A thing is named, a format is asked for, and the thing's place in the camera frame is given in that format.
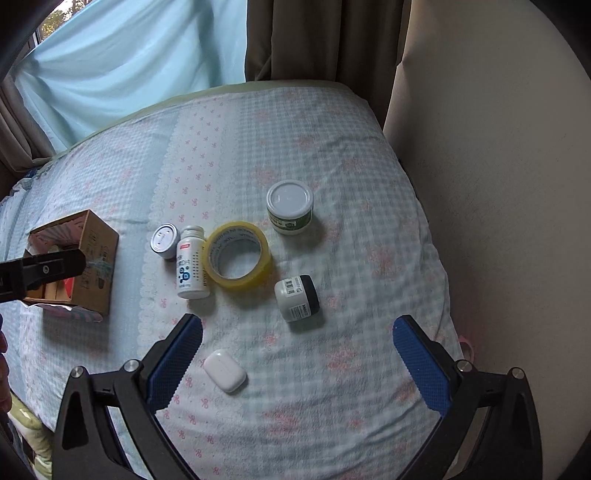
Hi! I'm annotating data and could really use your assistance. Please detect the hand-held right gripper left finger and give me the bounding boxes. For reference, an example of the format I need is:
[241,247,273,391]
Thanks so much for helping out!
[52,313,204,480]

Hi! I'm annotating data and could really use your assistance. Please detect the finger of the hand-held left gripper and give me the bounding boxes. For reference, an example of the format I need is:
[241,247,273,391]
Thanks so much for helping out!
[0,248,87,303]

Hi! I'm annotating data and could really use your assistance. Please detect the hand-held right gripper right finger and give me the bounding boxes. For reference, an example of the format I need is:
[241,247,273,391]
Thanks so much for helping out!
[392,315,543,480]

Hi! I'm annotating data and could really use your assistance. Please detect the brown cardboard box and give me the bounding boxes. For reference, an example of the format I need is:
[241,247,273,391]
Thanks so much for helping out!
[23,210,120,322]

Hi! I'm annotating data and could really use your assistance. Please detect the white earbuds case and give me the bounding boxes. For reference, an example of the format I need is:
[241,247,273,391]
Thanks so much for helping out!
[204,350,247,393]

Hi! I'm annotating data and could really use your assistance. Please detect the white pill bottle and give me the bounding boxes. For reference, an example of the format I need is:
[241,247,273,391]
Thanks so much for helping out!
[175,226,210,299]

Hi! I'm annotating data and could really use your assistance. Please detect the small silver-lid tin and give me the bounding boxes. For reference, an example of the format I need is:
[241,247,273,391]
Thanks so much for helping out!
[151,223,181,260]

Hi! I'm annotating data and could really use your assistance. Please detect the yellow tape roll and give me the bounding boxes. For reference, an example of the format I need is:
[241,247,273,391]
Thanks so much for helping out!
[203,222,273,291]

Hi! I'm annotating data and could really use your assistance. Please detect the white jar black lid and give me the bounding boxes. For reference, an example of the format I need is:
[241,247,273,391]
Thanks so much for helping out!
[274,274,320,323]

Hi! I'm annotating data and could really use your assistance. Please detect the white-lid green-label jar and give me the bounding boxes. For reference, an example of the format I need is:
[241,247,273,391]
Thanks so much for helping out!
[266,180,315,236]

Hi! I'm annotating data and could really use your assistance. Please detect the person's left hand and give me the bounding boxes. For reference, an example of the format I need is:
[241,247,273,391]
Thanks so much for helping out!
[0,314,12,414]

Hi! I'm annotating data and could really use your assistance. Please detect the checkered floral bedsheet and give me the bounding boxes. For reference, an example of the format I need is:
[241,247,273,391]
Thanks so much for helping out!
[0,79,465,480]

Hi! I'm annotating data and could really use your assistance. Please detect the light blue curtain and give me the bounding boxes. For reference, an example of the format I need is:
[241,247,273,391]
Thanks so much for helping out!
[11,0,250,153]

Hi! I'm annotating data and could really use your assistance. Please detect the brown curtain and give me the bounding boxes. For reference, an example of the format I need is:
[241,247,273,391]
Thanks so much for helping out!
[245,0,413,132]

